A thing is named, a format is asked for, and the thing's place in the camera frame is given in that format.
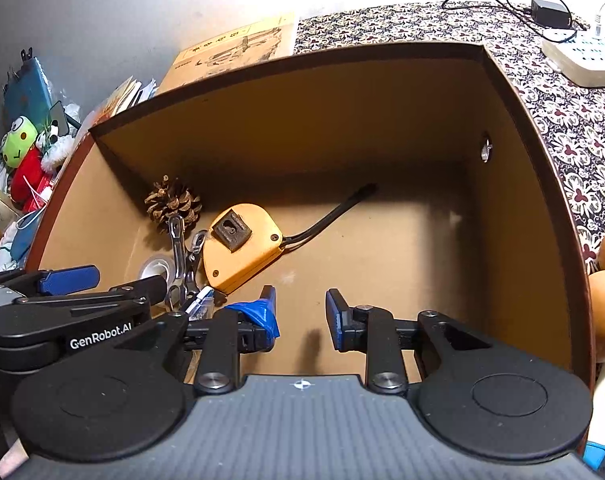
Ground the blue bag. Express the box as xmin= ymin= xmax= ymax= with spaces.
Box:
xmin=2 ymin=49 xmax=53 ymax=128

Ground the silver metal tool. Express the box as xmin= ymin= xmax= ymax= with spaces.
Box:
xmin=162 ymin=215 xmax=208 ymax=311

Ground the clear tape roll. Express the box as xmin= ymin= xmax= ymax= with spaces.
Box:
xmin=139 ymin=254 xmax=176 ymax=281

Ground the green frog plush toy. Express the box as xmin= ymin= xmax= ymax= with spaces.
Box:
xmin=0 ymin=116 xmax=50 ymax=213

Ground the black power adapter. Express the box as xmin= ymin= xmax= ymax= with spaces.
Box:
xmin=531 ymin=0 xmax=572 ymax=29

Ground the white plush toy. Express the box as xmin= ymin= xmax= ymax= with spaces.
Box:
xmin=36 ymin=120 xmax=78 ymax=173

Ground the orange tape measure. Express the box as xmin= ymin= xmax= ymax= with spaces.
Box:
xmin=202 ymin=183 xmax=379 ymax=295

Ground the stack of papers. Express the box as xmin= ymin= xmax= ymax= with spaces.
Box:
xmin=87 ymin=76 xmax=157 ymax=123

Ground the blue and white cloth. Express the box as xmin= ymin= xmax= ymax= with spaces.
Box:
xmin=0 ymin=210 xmax=46 ymax=273

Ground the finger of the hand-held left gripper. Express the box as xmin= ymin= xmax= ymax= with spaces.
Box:
xmin=0 ymin=266 xmax=101 ymax=297
xmin=12 ymin=275 xmax=168 ymax=308

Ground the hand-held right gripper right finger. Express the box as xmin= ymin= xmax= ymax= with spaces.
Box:
xmin=325 ymin=288 xmax=493 ymax=395

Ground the brown pine cone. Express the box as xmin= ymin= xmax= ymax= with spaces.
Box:
xmin=144 ymin=175 xmax=202 ymax=233

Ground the brown cardboard box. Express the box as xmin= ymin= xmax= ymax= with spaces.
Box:
xmin=25 ymin=42 xmax=598 ymax=396

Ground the white power strip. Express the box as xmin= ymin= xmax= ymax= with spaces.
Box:
xmin=541 ymin=29 xmax=605 ymax=88

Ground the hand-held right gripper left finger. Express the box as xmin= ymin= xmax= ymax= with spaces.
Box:
xmin=125 ymin=285 xmax=282 ymax=395

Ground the person's left hand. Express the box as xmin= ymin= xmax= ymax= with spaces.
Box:
xmin=0 ymin=437 xmax=30 ymax=478

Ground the black cable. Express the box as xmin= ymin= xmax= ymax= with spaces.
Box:
xmin=441 ymin=0 xmax=590 ymax=41

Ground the yellow printed cardboard sheet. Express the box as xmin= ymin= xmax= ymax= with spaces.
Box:
xmin=157 ymin=12 xmax=299 ymax=95

